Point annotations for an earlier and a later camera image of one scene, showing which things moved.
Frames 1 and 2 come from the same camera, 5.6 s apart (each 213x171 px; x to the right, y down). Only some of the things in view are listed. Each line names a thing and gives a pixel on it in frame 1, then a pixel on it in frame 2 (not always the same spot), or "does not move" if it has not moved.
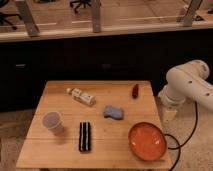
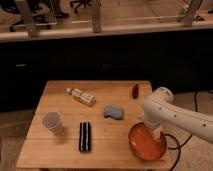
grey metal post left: [27, 16] does not move
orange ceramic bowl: [148, 141] does not move
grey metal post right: [187, 20] does not move
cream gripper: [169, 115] to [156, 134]
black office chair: [4, 15] to [43, 12]
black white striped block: [84, 143] does not move
